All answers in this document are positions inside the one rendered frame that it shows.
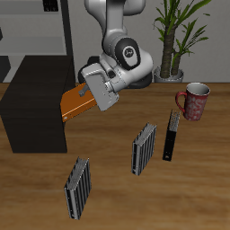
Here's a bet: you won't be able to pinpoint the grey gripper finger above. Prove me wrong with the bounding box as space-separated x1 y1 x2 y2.
78 83 90 98

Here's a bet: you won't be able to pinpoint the red patterned mug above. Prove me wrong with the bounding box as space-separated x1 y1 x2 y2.
174 82 212 122

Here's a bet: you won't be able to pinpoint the thin black book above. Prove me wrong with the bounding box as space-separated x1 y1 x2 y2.
162 109 181 163

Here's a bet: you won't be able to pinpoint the orange book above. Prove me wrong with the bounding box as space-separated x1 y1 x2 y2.
59 83 99 123

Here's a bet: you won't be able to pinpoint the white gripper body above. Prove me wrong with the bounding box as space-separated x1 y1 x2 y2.
81 63 120 112

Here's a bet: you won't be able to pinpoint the grey wall shelf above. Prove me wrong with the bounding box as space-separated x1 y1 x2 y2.
0 0 75 84

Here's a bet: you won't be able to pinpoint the black grey striped book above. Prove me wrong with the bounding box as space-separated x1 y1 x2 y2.
130 121 158 177
63 155 93 221

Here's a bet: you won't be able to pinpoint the dark brown desk caddy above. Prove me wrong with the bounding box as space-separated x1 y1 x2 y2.
0 55 76 155

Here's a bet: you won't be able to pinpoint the green pot plant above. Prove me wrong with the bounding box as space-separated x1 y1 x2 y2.
152 0 213 84

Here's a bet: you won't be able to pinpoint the black binders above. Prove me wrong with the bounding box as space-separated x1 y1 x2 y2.
42 0 59 13

